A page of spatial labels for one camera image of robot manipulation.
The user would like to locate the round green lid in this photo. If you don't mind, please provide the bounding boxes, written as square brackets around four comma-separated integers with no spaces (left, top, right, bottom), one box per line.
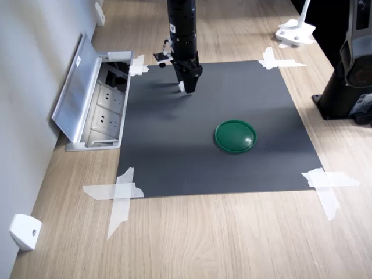
[214,119,258,154]

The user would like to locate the white tape cross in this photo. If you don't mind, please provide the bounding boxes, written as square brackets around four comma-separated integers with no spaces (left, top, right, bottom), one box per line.
[128,54,151,77]
[257,46,307,70]
[301,167,361,221]
[82,167,145,241]

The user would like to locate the white power socket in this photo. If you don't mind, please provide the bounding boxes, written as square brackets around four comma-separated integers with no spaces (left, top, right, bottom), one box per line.
[91,106,122,134]
[96,83,125,113]

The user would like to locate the dark grey mat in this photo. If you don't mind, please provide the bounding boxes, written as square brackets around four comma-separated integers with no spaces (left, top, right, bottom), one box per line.
[116,60,324,199]

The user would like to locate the grey partition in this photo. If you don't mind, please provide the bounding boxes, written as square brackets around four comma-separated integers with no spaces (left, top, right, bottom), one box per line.
[0,0,105,279]

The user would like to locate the small white gripper camera box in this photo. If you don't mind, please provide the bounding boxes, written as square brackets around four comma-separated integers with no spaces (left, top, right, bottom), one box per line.
[153,38,175,69]

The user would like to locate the silver cable duct frame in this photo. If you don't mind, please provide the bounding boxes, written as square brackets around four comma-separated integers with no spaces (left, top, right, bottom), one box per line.
[65,51,135,152]

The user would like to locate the small white partition bracket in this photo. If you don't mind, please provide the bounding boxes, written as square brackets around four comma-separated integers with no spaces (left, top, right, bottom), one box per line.
[94,2,106,27]
[8,213,43,251]

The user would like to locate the silver cable duct lid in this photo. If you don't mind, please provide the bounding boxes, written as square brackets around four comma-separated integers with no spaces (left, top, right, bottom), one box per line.
[51,31,103,144]

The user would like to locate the white camera stand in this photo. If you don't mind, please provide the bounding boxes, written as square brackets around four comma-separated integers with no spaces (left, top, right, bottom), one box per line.
[274,0,317,49]

